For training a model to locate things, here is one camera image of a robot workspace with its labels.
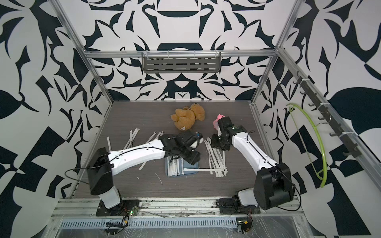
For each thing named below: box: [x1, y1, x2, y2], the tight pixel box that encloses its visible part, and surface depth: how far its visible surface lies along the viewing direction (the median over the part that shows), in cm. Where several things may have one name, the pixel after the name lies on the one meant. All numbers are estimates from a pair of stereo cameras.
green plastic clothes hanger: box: [285, 103, 327, 188], surface depth 63 cm
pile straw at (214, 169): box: [184, 166, 228, 175], surface depth 87 cm
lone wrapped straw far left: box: [106, 136, 113, 152], surface depth 98 cm
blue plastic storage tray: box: [164, 157, 199, 178], surface depth 85 cm
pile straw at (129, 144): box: [123, 127, 140, 150], surface depth 101 cm
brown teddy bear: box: [170, 103, 206, 131], surface depth 102 cm
